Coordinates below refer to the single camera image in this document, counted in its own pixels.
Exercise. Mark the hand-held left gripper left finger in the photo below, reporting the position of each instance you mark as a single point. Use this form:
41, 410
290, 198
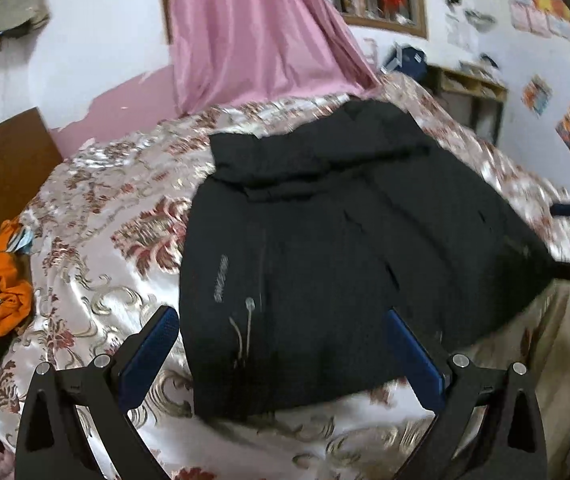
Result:
147, 355

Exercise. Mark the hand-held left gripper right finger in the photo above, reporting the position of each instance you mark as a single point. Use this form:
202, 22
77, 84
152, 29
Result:
415, 360

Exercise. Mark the black jacket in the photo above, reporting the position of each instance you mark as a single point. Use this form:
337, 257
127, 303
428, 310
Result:
325, 260

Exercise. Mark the floral satin bedspread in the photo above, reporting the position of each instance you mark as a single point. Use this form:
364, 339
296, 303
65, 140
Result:
115, 200

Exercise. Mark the wooden shelf unit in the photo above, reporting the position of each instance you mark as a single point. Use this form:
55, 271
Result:
470, 85

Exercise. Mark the teal striped cloth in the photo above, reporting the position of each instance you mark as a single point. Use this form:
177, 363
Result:
21, 240

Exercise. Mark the dark blue backpack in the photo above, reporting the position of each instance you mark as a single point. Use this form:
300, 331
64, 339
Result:
405, 60

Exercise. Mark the wooden headboard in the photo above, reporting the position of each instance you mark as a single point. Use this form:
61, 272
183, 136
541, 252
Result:
5, 170

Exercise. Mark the row of windowsill bottles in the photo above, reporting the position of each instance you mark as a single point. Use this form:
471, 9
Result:
350, 0

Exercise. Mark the pink curtain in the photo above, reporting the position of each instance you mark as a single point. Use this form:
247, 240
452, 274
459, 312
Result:
255, 30

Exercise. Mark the group of wall certificates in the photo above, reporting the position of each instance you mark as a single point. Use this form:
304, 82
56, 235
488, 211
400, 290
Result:
550, 17

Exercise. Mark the white wall paper sheets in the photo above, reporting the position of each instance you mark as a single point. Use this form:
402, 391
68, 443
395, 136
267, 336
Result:
460, 30

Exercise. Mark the metal wall rack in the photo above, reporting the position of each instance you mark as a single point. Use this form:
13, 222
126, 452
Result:
480, 17

